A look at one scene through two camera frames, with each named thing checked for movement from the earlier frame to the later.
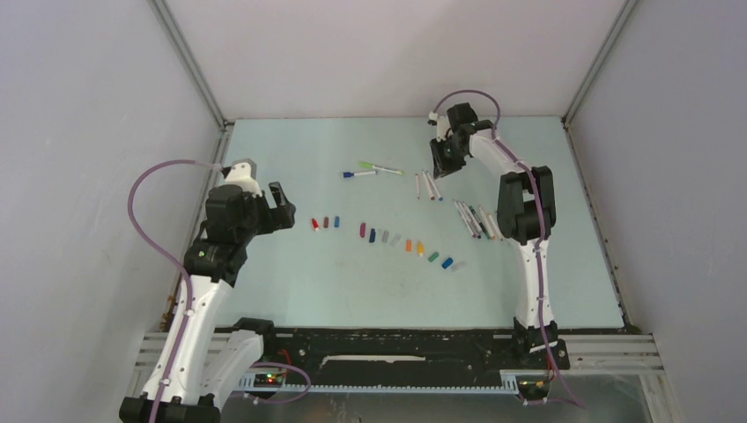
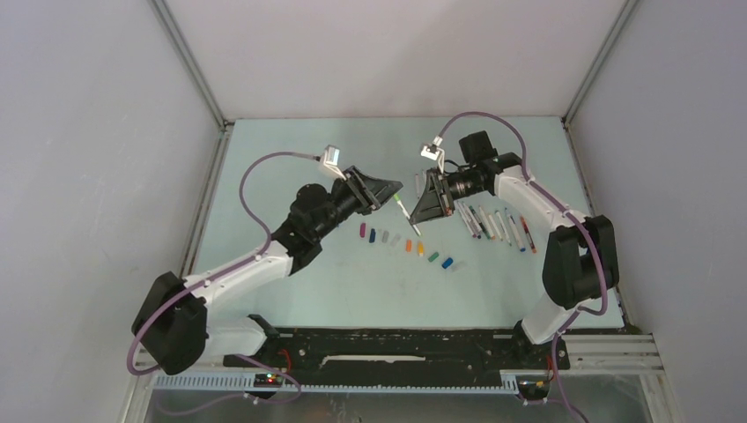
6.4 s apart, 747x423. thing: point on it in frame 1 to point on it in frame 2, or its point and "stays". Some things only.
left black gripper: (276, 218) to (367, 202)
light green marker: (381, 167) to (397, 199)
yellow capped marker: (493, 225) stays
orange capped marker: (485, 224) stays
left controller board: (268, 380) stays
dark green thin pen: (480, 223) stays
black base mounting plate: (396, 357) stays
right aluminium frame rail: (624, 16) stays
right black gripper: (441, 166) to (432, 205)
